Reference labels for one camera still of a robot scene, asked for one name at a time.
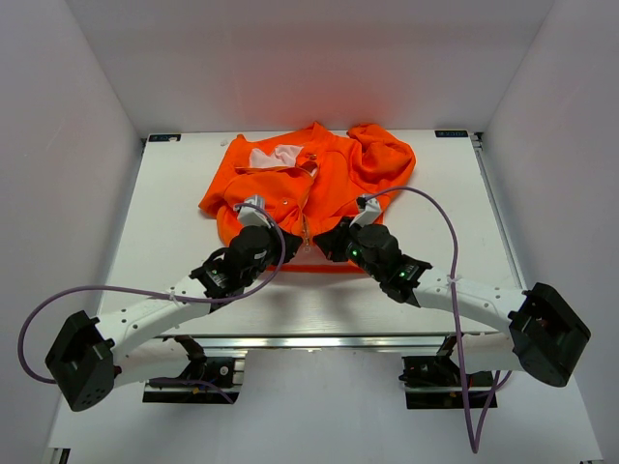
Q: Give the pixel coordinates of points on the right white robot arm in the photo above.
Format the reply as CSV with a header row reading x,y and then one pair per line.
x,y
548,337

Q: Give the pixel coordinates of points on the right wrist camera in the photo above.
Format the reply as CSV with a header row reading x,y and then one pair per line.
x,y
369,210

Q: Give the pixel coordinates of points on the blue table label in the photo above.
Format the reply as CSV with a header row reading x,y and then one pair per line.
x,y
451,133
164,137

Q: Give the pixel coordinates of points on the orange jacket pink lining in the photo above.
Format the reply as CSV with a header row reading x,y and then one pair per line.
x,y
309,179

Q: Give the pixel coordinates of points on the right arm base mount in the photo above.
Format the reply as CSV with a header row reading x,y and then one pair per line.
x,y
432,382

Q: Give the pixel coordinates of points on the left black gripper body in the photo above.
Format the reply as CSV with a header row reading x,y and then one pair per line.
x,y
275,256

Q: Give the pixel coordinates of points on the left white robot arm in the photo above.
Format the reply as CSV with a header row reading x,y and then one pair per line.
x,y
93,355

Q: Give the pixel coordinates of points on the left blue table label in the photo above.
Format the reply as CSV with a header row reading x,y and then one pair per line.
x,y
164,137

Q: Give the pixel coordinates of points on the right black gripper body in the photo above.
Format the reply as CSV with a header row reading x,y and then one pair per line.
x,y
355,250

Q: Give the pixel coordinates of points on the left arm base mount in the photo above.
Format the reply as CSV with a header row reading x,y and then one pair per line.
x,y
206,377

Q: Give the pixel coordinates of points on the right blue table label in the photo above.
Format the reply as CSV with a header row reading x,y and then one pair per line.
x,y
451,133

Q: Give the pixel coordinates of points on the aluminium table front rail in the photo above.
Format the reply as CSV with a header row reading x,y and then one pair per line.
x,y
312,342

